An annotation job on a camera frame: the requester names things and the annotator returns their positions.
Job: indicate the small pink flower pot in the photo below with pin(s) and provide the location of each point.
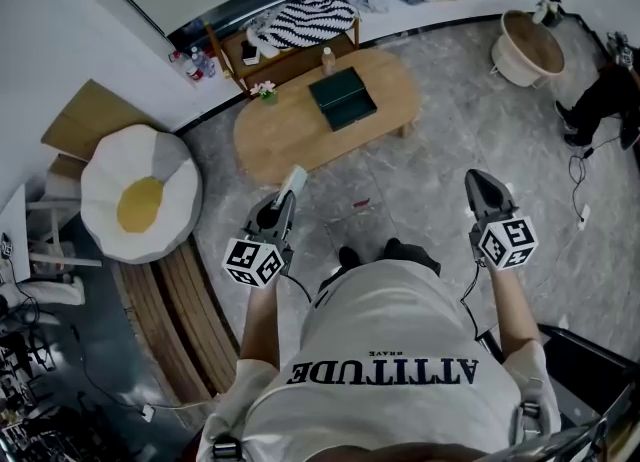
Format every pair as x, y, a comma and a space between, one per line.
267, 92

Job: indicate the white laundry basket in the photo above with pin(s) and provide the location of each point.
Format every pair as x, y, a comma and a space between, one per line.
530, 45

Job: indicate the clear drink bottle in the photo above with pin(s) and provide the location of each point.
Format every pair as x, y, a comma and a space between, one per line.
328, 62

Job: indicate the person's left forearm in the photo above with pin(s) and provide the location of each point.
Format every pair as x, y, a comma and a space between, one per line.
260, 320

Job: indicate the white flower vase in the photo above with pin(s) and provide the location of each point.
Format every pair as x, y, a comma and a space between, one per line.
546, 10

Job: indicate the white cloth bundle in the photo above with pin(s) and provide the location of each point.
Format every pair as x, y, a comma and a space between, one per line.
50, 292

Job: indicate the dark green box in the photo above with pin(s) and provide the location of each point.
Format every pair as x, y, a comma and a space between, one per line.
345, 105

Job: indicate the black metal frame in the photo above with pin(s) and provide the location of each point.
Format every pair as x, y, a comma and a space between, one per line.
590, 365

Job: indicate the brown cardboard sheets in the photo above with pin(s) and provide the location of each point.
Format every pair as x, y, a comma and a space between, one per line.
85, 110

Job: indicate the wooden side shelf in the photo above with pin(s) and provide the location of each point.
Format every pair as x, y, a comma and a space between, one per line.
232, 55

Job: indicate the small red floor item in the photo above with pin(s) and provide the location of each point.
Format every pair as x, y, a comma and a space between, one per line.
361, 203

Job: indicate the egg-shaped beanbag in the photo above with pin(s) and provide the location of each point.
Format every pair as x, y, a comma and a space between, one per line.
125, 165

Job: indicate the white desk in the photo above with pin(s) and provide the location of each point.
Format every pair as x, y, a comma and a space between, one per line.
15, 230

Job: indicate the person's right forearm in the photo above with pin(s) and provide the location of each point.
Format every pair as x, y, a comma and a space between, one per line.
515, 310

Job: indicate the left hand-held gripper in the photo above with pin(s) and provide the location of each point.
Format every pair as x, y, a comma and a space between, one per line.
250, 260

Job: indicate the person's black trousers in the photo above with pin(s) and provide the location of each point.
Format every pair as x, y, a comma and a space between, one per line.
410, 252

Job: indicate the black white striped blanket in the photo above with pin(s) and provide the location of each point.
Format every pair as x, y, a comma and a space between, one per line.
310, 15

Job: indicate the white stool frame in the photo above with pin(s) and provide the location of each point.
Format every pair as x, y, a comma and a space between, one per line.
52, 230

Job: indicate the black equipment rack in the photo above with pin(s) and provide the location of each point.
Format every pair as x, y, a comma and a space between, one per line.
20, 375

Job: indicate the person's white printed t-shirt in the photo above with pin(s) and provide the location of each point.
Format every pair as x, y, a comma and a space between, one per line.
390, 320

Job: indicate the pile of clothes on ledge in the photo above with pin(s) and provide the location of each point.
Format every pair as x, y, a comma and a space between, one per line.
440, 15

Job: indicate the oval wooden coffee table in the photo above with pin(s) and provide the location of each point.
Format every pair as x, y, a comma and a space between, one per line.
280, 135

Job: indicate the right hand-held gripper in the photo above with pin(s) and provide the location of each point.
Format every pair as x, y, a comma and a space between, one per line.
507, 242

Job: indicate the wooden slatted panel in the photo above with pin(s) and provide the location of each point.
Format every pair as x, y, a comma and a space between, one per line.
185, 310

